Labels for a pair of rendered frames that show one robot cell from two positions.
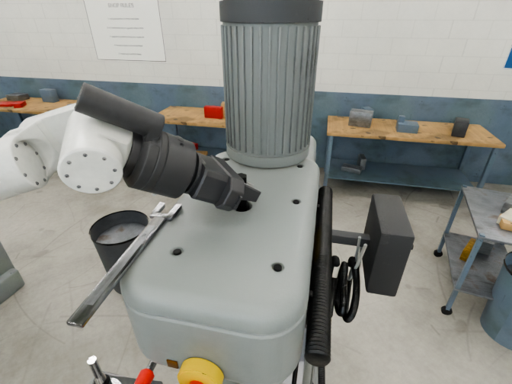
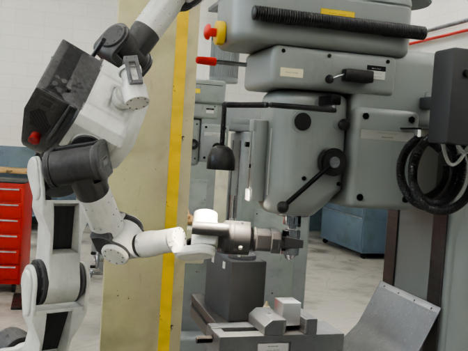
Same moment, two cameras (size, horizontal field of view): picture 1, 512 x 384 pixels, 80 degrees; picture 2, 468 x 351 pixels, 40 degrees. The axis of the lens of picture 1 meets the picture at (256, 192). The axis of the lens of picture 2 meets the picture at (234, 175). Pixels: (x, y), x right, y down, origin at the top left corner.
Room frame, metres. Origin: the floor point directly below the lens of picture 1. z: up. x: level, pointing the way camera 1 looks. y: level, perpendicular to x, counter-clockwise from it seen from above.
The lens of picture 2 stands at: (-0.50, -1.40, 1.49)
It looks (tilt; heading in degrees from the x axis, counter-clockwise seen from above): 3 degrees down; 62
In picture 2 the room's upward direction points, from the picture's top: 4 degrees clockwise
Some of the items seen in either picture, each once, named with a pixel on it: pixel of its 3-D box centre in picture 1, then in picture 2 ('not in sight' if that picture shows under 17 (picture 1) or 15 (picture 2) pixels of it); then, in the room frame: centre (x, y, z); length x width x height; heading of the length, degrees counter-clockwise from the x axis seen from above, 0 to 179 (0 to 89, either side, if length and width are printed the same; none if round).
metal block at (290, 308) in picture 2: not in sight; (287, 310); (0.45, 0.02, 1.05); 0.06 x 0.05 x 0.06; 80
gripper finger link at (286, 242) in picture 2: not in sight; (291, 243); (0.44, 0.00, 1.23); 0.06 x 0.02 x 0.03; 153
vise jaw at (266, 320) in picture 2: not in sight; (267, 320); (0.40, 0.03, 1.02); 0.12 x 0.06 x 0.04; 80
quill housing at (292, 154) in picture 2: not in sight; (298, 153); (0.46, 0.02, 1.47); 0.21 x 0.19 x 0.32; 78
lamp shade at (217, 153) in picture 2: not in sight; (221, 157); (0.24, 0.05, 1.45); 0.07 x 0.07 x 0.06
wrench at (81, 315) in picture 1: (133, 250); not in sight; (0.33, 0.17, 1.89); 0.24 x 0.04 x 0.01; 169
